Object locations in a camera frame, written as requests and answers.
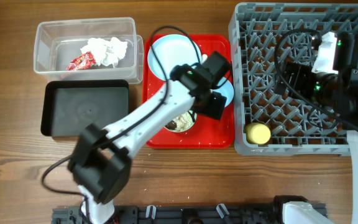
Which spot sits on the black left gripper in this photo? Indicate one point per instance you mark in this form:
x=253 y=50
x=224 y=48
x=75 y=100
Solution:
x=215 y=107

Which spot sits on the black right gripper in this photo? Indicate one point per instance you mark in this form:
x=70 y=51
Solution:
x=288 y=72

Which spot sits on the yellow plastic cup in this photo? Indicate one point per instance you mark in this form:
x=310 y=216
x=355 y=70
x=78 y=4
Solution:
x=257 y=133

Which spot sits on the white tissue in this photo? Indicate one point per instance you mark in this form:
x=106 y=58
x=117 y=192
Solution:
x=106 y=52

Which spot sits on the red candy wrapper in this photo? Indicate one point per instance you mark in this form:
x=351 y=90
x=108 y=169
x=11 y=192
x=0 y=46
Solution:
x=83 y=62

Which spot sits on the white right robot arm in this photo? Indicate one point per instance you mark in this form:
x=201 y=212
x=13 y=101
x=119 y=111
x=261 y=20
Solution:
x=346 y=112

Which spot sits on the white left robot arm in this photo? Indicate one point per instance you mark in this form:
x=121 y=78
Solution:
x=102 y=159

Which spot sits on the grey plastic dishwasher rack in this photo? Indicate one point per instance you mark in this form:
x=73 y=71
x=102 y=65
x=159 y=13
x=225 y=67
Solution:
x=254 y=31

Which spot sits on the light blue bowl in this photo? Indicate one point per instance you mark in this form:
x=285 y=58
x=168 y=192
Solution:
x=226 y=89

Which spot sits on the red plastic tray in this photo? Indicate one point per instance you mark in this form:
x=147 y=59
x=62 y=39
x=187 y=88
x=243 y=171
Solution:
x=206 y=132

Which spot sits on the green bowl with food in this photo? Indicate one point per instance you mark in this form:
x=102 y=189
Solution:
x=182 y=123

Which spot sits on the white plastic spoon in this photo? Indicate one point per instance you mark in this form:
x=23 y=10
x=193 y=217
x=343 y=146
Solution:
x=203 y=58

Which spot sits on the light blue plate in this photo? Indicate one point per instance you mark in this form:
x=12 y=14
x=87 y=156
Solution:
x=170 y=51

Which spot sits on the black plastic tray bin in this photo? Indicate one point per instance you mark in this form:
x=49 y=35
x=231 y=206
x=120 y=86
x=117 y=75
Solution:
x=71 y=106

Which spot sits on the clear plastic bin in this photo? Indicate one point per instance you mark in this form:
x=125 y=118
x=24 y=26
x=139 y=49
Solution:
x=57 y=43

